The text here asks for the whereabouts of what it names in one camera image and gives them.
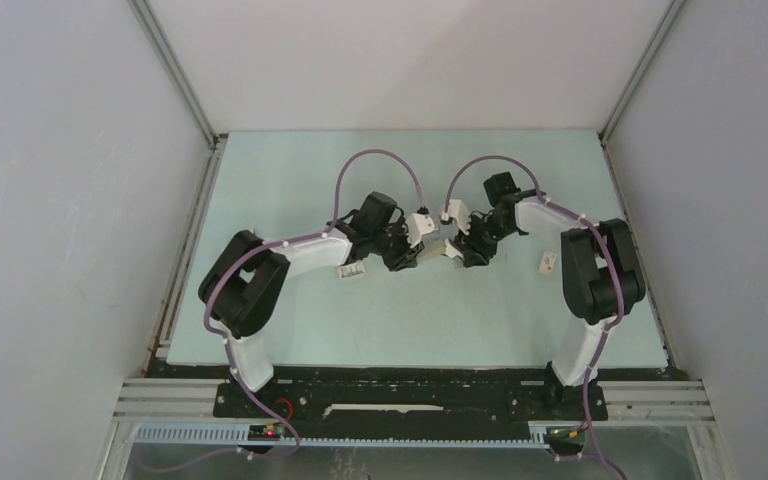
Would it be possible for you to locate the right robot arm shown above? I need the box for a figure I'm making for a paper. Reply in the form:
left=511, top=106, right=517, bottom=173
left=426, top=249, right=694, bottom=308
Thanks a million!
left=441, top=172, right=646, bottom=418

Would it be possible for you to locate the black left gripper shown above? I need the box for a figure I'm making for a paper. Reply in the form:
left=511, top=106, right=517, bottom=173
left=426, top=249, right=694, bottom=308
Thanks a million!
left=370, top=217, right=423, bottom=272

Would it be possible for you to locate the aluminium frame rail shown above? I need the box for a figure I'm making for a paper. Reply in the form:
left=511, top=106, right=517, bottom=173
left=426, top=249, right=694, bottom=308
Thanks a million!
left=126, top=0, right=220, bottom=148

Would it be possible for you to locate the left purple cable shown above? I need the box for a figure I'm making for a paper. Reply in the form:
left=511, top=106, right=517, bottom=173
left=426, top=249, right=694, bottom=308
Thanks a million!
left=203, top=149, right=431, bottom=461

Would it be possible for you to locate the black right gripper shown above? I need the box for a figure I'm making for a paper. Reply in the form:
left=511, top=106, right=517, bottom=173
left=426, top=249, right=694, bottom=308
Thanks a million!
left=455, top=212, right=516, bottom=268

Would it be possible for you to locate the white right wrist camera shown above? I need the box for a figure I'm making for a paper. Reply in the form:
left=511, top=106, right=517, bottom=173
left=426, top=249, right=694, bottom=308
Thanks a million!
left=440, top=199, right=470, bottom=234

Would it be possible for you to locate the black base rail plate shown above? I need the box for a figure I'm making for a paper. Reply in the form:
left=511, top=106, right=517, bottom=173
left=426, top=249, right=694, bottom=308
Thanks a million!
left=213, top=366, right=608, bottom=440

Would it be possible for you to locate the open staple box tray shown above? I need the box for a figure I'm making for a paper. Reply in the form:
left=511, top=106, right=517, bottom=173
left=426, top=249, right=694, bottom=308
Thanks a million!
left=337, top=260, right=366, bottom=280

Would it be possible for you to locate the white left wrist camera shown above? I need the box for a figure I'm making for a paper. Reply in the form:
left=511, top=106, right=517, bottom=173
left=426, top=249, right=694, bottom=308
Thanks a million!
left=405, top=213, right=439, bottom=247

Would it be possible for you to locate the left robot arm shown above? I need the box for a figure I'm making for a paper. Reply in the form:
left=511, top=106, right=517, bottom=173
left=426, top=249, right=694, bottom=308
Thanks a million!
left=198, top=192, right=436, bottom=417

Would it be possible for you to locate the beige stapler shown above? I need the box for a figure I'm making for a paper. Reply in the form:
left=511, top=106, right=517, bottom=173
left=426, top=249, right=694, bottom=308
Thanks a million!
left=417, top=239, right=463, bottom=262

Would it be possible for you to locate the grey cable duct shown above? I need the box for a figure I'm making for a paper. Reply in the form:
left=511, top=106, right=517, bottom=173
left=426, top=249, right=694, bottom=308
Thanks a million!
left=132, top=422, right=547, bottom=449

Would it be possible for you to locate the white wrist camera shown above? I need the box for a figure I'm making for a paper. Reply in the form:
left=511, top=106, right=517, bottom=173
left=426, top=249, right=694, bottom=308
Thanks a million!
left=440, top=199, right=470, bottom=234
left=405, top=213, right=439, bottom=247

